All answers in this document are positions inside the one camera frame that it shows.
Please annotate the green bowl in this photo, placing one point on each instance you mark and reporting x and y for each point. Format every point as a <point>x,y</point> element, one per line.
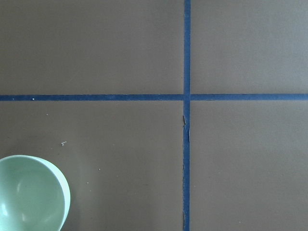
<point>34,194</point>

